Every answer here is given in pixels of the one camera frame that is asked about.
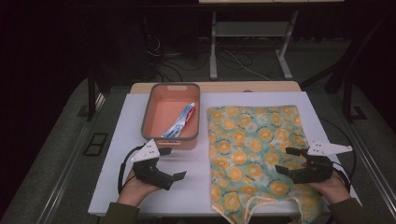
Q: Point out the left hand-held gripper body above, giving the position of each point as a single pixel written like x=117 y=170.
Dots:
x=149 y=172

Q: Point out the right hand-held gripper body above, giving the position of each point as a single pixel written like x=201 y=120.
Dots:
x=314 y=169

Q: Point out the blue and white toothpaste tube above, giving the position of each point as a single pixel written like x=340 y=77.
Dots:
x=182 y=119

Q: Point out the orange basket with grey rim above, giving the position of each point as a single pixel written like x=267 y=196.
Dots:
x=165 y=115

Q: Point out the person's left hand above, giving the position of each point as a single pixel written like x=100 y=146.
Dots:
x=134 y=189

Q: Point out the person's right hand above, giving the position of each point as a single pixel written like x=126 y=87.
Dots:
x=331 y=188

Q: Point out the white table board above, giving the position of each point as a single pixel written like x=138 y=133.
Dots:
x=193 y=186

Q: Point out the black metal stand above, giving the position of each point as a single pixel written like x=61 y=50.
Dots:
x=348 y=99
x=91 y=93

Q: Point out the aluminium rail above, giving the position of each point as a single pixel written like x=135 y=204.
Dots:
x=370 y=161
x=65 y=174

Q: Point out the black floor outlet frame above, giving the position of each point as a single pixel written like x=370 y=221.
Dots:
x=96 y=144

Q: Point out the grey metal table frame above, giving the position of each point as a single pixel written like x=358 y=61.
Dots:
x=249 y=28

